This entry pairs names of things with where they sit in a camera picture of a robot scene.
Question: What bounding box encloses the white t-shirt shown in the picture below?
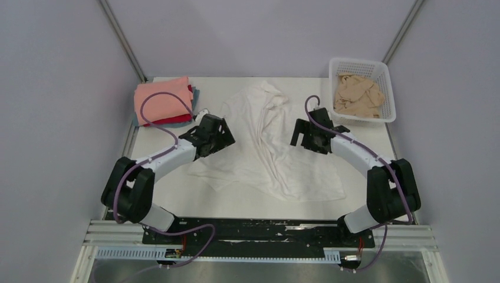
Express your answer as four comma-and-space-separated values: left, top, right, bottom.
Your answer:
188, 81, 346, 202

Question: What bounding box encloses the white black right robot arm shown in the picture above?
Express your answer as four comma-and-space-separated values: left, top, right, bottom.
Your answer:
291, 108, 422, 246

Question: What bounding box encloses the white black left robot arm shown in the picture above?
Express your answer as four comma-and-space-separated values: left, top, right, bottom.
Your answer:
101, 114, 235, 244

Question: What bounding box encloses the red folded t-shirt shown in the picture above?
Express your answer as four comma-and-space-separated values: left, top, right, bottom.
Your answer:
143, 85, 195, 127

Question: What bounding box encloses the pink folded t-shirt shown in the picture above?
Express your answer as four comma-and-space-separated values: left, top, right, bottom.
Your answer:
133, 76, 194, 126

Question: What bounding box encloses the beige crumpled t-shirt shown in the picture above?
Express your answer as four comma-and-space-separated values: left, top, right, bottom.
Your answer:
334, 73, 385, 119

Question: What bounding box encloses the white plastic laundry basket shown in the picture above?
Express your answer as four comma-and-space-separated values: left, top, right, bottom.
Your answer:
328, 57, 396, 124

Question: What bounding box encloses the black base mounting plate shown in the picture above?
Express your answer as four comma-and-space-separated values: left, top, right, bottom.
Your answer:
142, 218, 375, 257

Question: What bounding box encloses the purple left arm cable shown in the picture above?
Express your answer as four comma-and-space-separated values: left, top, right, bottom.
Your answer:
112, 91, 216, 269

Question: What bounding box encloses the aluminium frame rail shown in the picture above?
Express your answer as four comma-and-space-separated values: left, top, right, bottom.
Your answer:
83, 218, 438, 251

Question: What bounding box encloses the white slotted cable duct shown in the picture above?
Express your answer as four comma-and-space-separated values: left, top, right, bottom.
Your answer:
95, 246, 341, 264

